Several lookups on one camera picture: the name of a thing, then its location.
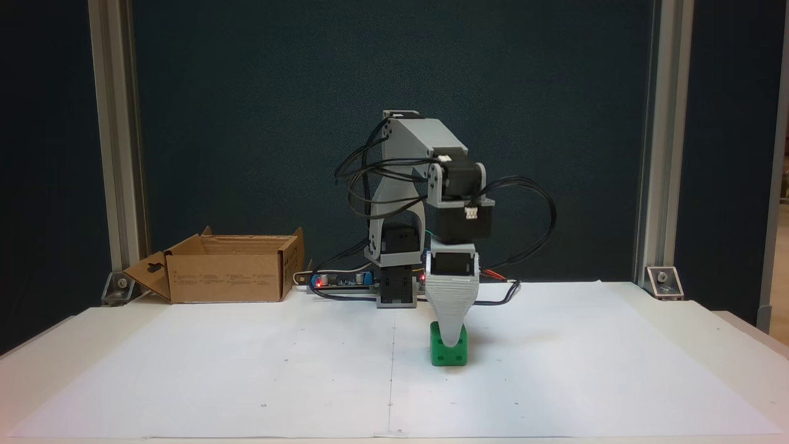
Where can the aluminium corner bracket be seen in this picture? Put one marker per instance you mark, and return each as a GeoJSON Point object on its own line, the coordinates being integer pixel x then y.
{"type": "Point", "coordinates": [664, 282]}
{"type": "Point", "coordinates": [120, 288]}

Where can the large white paper sheet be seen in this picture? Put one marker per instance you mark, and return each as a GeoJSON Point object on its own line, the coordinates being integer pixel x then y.
{"type": "Point", "coordinates": [246, 370]}

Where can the blue circuit board red LED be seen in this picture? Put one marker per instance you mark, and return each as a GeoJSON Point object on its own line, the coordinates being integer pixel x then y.
{"type": "Point", "coordinates": [339, 282]}

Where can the brown cardboard box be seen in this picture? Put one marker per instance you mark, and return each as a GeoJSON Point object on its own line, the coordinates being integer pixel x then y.
{"type": "Point", "coordinates": [228, 277]}

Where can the green die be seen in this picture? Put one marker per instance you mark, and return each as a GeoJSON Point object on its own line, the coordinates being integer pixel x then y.
{"type": "Point", "coordinates": [453, 356]}

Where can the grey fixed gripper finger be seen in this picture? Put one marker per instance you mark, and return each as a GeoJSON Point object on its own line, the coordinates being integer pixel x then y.
{"type": "Point", "coordinates": [453, 308]}

